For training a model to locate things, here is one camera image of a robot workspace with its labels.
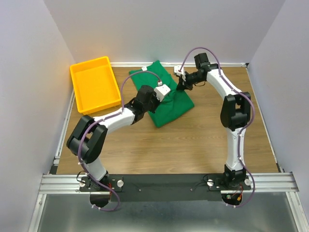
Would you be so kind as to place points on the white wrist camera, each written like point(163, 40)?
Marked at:
point(179, 72)
point(162, 90)

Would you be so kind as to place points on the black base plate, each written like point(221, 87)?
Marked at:
point(165, 188)

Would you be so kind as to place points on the green t shirt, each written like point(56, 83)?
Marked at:
point(174, 105)

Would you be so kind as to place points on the aluminium left side rail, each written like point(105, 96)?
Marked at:
point(57, 155)

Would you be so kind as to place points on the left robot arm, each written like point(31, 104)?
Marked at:
point(87, 139)

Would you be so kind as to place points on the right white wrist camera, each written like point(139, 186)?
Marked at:
point(179, 72)

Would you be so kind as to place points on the aluminium right side rail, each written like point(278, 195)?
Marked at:
point(280, 170)

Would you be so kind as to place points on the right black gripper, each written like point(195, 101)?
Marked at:
point(181, 86)

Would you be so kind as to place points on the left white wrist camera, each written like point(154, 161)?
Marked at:
point(162, 90)

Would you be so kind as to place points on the yellow plastic tray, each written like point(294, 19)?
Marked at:
point(95, 86)

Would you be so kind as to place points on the aluminium rail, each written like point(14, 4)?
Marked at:
point(280, 170)
point(264, 182)
point(57, 155)

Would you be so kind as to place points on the aluminium front rail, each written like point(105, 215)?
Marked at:
point(264, 182)

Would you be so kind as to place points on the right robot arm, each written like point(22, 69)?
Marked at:
point(235, 114)

